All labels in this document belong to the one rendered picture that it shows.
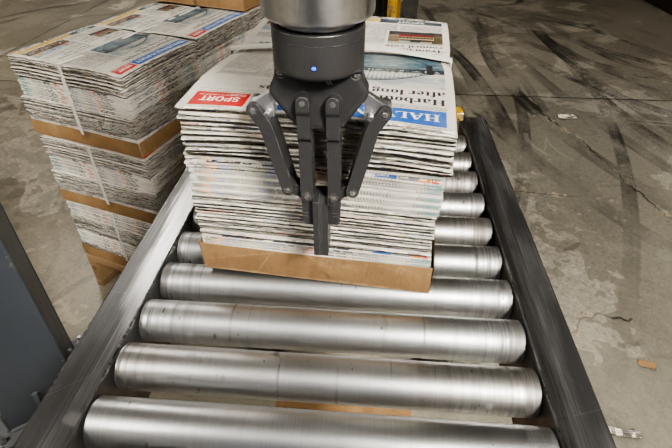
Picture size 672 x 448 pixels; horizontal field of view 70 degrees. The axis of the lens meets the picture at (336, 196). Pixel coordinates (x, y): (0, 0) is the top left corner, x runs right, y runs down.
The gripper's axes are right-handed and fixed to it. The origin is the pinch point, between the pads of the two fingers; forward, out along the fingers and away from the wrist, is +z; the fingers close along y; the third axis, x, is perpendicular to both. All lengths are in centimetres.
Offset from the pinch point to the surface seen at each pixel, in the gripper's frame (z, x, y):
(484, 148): 13.0, -39.9, -25.9
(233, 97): -10.3, -7.0, 9.8
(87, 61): 10, -71, 65
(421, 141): -8.3, -2.7, -9.5
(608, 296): 93, -82, -90
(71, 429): 13.1, 16.6, 22.2
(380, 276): 10.3, -2.9, -6.6
